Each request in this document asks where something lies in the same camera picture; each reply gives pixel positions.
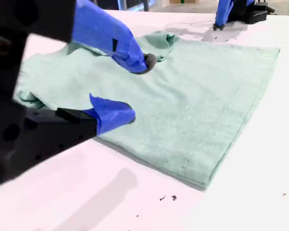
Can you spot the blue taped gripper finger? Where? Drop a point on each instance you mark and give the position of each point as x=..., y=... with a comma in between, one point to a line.
x=106, y=33
x=230, y=7
x=222, y=12
x=110, y=115

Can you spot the pale green T-shirt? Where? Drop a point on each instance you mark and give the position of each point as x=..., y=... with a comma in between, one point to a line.
x=183, y=108

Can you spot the grey metal frame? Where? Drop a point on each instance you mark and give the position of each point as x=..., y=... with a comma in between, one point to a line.
x=135, y=4

